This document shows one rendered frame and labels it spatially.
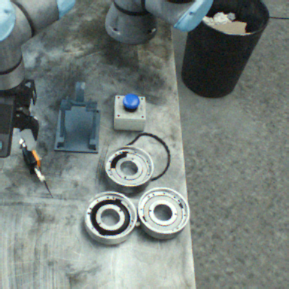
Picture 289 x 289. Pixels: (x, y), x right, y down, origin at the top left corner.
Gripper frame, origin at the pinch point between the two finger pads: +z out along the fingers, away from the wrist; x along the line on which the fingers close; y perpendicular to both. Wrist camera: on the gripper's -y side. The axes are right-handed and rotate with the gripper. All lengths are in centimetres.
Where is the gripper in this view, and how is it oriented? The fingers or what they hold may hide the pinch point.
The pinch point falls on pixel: (18, 148)
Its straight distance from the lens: 102.4
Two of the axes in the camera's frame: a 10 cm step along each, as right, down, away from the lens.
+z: 0.0, 5.9, 8.1
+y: 1.1, -8.0, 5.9
